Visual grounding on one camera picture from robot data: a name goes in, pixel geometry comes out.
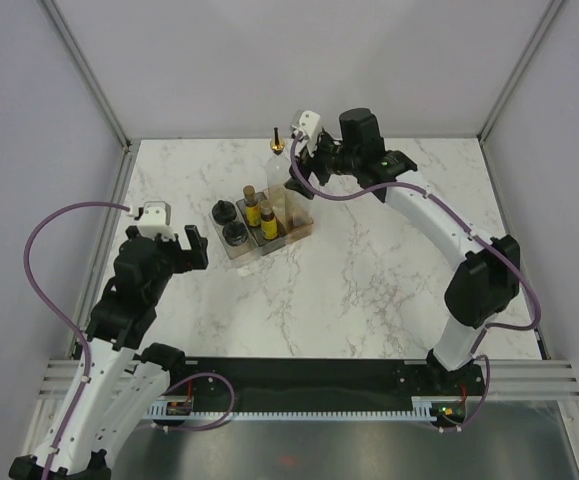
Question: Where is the grey plastic bin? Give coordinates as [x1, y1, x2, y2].
[236, 199, 287, 256]

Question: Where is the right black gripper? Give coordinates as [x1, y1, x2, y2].
[285, 129, 360, 200]

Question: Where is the aluminium frame post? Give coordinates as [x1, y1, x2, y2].
[476, 0, 568, 146]
[38, 0, 133, 151]

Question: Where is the clear plastic bin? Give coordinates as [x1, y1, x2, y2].
[209, 212, 256, 264]

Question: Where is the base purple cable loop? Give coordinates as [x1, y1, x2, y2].
[151, 372, 238, 435]

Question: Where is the right aluminium frame post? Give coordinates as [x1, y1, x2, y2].
[476, 0, 568, 146]

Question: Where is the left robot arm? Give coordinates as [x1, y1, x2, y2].
[8, 223, 208, 479]

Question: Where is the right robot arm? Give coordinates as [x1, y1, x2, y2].
[285, 108, 520, 394]

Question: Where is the white cable duct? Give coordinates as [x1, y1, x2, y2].
[143, 398, 465, 423]

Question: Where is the dark sauce glass bottle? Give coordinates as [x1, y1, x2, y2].
[282, 183, 312, 231]

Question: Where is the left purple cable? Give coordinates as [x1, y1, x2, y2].
[23, 200, 133, 480]

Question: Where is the black cap shaker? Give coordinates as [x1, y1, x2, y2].
[222, 220, 248, 247]
[211, 200, 237, 226]

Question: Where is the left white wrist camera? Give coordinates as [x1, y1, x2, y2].
[127, 200, 176, 242]

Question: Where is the yellow label bottle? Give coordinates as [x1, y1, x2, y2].
[260, 200, 279, 241]
[243, 185, 261, 227]

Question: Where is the orange plastic bin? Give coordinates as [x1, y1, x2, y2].
[264, 189, 314, 243]

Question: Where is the clear square oil bottle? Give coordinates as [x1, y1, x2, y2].
[265, 127, 290, 205]

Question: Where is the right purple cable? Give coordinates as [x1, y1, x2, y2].
[288, 133, 543, 435]

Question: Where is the left aluminium frame post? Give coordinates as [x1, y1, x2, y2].
[38, 0, 133, 151]

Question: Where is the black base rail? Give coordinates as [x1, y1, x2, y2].
[170, 357, 484, 412]

